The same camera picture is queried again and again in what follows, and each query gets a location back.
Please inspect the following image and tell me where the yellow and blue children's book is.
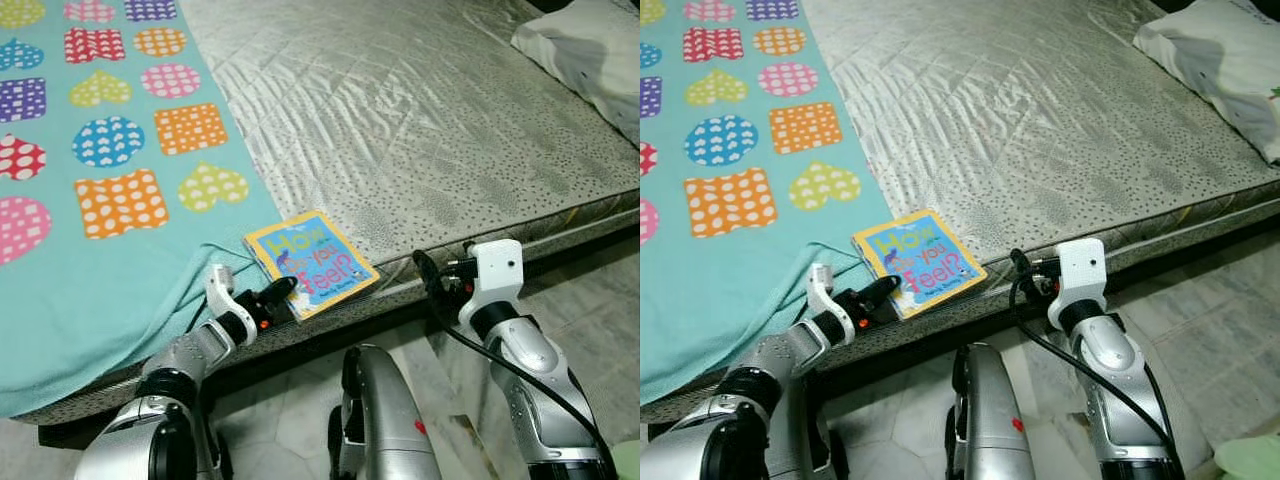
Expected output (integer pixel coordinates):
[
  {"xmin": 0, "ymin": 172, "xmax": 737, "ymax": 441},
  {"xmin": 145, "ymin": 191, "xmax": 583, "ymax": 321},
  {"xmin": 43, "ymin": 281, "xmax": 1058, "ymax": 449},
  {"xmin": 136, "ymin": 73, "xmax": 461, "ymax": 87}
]
[
  {"xmin": 852, "ymin": 208, "xmax": 988, "ymax": 321},
  {"xmin": 243, "ymin": 210, "xmax": 381, "ymax": 321}
]

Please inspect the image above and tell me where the white pillow with tree print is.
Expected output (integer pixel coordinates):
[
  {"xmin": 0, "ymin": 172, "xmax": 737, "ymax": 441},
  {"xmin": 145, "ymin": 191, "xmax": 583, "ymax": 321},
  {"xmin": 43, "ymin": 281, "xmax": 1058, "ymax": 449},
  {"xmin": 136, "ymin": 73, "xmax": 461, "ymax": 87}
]
[
  {"xmin": 1133, "ymin": 0, "xmax": 1280, "ymax": 166},
  {"xmin": 510, "ymin": 0, "xmax": 641, "ymax": 141}
]

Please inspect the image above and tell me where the white quilted mattress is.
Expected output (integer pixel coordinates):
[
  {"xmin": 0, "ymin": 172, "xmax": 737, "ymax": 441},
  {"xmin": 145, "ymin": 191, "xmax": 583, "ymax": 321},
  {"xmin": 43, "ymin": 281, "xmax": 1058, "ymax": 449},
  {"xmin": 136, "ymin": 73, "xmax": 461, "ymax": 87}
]
[
  {"xmin": 640, "ymin": 0, "xmax": 1280, "ymax": 426},
  {"xmin": 15, "ymin": 0, "xmax": 641, "ymax": 426}
]

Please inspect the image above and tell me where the silver robot right leg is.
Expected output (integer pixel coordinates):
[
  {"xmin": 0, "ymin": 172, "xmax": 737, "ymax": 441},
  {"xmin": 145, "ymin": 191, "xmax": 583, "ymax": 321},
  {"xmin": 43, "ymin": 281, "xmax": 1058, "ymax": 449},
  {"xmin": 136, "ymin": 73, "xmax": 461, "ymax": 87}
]
[
  {"xmin": 328, "ymin": 345, "xmax": 441, "ymax": 480},
  {"xmin": 945, "ymin": 343, "xmax": 1036, "ymax": 480}
]

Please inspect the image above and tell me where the teal blanket with colourful shapes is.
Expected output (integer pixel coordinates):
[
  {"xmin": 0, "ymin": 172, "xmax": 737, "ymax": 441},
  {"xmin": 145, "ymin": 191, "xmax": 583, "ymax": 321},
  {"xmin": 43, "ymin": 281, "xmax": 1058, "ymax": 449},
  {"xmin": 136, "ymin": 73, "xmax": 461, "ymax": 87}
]
[
  {"xmin": 0, "ymin": 0, "xmax": 286, "ymax": 419},
  {"xmin": 640, "ymin": 0, "xmax": 896, "ymax": 406}
]

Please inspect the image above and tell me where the pale green object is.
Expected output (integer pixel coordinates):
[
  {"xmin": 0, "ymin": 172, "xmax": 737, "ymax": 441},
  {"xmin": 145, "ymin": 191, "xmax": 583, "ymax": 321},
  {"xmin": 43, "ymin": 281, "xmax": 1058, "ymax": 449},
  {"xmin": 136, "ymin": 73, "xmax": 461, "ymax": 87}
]
[
  {"xmin": 610, "ymin": 440, "xmax": 641, "ymax": 480},
  {"xmin": 1213, "ymin": 435, "xmax": 1280, "ymax": 480}
]

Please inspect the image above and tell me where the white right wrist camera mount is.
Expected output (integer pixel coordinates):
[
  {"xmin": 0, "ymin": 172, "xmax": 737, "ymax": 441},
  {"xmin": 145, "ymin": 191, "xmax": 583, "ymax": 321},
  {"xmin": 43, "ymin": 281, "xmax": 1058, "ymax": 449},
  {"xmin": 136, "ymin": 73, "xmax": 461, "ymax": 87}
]
[
  {"xmin": 470, "ymin": 240, "xmax": 526, "ymax": 321},
  {"xmin": 1050, "ymin": 238, "xmax": 1108, "ymax": 321}
]

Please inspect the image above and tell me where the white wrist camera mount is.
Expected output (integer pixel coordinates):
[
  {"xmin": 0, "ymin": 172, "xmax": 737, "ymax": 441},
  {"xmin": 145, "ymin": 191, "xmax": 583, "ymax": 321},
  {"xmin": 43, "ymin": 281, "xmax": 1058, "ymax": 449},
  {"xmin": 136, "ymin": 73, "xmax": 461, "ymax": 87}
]
[
  {"xmin": 1050, "ymin": 238, "xmax": 1108, "ymax": 321},
  {"xmin": 470, "ymin": 240, "xmax": 526, "ymax": 321},
  {"xmin": 808, "ymin": 263, "xmax": 849, "ymax": 323},
  {"xmin": 205, "ymin": 263, "xmax": 246, "ymax": 321}
]

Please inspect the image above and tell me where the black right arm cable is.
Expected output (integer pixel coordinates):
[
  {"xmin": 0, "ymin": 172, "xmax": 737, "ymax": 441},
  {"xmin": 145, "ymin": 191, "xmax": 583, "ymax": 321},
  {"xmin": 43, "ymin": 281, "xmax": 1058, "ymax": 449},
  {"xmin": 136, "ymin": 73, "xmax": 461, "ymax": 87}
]
[
  {"xmin": 425, "ymin": 285, "xmax": 616, "ymax": 480},
  {"xmin": 1008, "ymin": 280, "xmax": 1186, "ymax": 480}
]

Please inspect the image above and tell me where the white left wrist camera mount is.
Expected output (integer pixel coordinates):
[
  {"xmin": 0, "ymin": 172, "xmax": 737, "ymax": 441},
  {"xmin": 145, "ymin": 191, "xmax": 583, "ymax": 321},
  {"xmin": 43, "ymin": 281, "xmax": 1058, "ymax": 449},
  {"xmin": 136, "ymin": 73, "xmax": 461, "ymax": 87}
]
[
  {"xmin": 808, "ymin": 263, "xmax": 849, "ymax": 323},
  {"xmin": 205, "ymin": 263, "xmax": 246, "ymax": 321}
]

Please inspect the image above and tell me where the dark bed frame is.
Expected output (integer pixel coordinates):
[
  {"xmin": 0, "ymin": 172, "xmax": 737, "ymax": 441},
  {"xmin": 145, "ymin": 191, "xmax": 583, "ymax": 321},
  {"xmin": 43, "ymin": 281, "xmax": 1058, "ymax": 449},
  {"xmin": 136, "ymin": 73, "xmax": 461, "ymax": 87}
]
[
  {"xmin": 38, "ymin": 225, "xmax": 641, "ymax": 451},
  {"xmin": 645, "ymin": 215, "xmax": 1280, "ymax": 441}
]

